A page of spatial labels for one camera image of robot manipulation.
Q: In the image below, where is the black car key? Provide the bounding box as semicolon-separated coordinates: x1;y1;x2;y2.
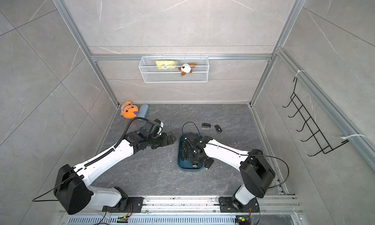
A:
214;125;222;132
204;157;214;170
180;141;186;151
180;150;187;161
201;123;211;129

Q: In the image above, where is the teal storage tray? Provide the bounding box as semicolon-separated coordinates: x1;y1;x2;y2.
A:
177;134;203;172

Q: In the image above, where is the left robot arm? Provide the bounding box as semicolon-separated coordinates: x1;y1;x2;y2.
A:
53;119;176;215

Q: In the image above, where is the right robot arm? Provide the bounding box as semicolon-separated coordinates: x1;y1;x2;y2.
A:
184;132;275;206

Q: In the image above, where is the blue glasses case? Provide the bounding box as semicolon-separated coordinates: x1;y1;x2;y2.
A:
137;104;149;118

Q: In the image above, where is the orange plush toy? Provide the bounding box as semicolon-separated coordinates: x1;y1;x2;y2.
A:
120;101;139;119

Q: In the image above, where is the brown white plush dog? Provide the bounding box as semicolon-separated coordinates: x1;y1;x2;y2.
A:
178;63;196;76

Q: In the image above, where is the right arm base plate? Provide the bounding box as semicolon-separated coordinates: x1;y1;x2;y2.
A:
218;197;260;213

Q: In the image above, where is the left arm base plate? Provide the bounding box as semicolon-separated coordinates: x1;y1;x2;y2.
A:
102;197;144;213

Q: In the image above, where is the white wire basket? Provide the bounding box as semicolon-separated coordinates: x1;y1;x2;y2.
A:
139;55;210;83

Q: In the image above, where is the aluminium mounting rail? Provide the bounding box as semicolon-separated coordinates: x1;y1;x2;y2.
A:
77;195;303;216

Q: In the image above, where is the black wall hook rack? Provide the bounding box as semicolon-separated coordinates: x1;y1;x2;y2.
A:
282;77;349;157

